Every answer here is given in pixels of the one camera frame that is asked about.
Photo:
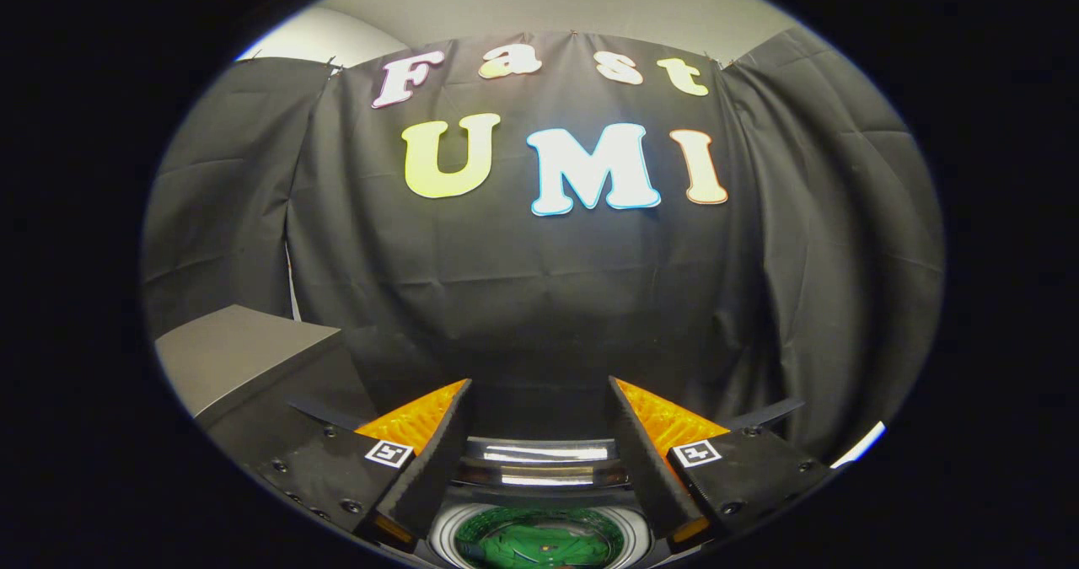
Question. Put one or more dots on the black backdrop cloth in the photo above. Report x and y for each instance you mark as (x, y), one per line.
(548, 299)

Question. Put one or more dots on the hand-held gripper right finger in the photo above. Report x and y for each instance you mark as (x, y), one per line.
(645, 459)

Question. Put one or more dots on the green polo shirt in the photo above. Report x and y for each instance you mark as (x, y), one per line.
(539, 545)

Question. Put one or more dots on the white paper sheet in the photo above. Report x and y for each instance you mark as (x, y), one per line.
(860, 447)

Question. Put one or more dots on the grey cabinet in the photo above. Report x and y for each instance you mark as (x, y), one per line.
(236, 350)

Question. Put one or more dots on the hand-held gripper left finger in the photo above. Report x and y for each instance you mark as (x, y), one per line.
(438, 459)

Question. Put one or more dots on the dark grey washing machine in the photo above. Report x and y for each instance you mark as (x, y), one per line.
(442, 535)

